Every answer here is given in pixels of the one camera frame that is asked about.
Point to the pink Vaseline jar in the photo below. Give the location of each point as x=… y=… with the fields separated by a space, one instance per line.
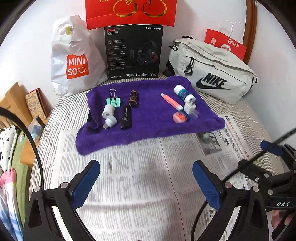
x=180 y=117

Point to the newspaper sheet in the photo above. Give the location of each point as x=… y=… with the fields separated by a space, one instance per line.
x=146 y=190

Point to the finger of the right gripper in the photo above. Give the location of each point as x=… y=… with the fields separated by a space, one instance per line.
x=274 y=149

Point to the black Horizon tube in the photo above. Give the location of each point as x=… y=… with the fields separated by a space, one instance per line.
x=126 y=119

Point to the small white USB plug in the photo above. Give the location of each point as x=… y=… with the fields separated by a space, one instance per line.
x=110 y=122

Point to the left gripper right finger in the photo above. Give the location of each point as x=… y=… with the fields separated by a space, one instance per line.
x=223 y=197

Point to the white Miniso plastic bag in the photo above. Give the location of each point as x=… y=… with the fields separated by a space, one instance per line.
x=76 y=63

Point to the red gold decoration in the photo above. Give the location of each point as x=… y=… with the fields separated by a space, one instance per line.
x=100 y=14

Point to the purple towel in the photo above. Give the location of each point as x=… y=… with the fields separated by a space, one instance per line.
x=152 y=118

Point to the white tape roll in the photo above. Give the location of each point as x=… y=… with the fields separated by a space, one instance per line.
x=108 y=111

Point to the white power adapter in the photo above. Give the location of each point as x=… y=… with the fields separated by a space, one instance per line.
x=190 y=108

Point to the white blue bottle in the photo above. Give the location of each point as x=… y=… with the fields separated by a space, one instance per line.
x=184 y=94

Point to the black headset box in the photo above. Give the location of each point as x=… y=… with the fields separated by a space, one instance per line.
x=133 y=51

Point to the black gold tube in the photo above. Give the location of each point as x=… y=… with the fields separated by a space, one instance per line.
x=133 y=98

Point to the teal binder clip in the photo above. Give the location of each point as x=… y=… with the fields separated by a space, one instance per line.
x=113 y=99

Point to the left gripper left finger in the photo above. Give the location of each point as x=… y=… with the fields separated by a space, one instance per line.
x=72 y=196

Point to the person right hand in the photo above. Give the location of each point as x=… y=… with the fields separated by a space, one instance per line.
x=276 y=219

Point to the red paper bag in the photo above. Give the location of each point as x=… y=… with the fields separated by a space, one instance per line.
x=222 y=38

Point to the grey Nike waist bag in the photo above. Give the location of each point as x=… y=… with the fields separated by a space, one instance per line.
x=211 y=70

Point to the pink white tube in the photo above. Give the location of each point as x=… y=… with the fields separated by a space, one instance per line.
x=172 y=102

